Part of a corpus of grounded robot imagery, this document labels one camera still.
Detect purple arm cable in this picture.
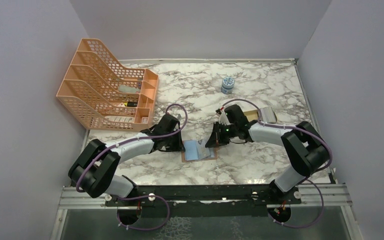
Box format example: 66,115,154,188
75,103,189,194
215,98,334,229

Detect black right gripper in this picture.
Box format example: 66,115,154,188
205,121,238,148

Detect white boxes in organizer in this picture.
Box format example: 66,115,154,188
105,115,135,123

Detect silver card number side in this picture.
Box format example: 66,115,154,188
196,138,211,160

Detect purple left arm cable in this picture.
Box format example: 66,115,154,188
75,103,189,194

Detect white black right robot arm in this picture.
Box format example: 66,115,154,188
205,104,332,204

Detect tan leather card holder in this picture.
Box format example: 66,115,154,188
181,138,218,163

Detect small blue white jar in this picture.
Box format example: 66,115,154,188
220,76,235,95

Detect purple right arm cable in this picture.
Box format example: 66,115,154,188
215,98,334,229

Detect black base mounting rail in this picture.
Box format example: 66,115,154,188
96,184,302,218

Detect yellow black marker pen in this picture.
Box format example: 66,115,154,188
117,101,138,108

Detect orange plastic file organizer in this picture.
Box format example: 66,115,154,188
56,38,159,132

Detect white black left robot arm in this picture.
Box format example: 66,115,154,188
68,113,185,206

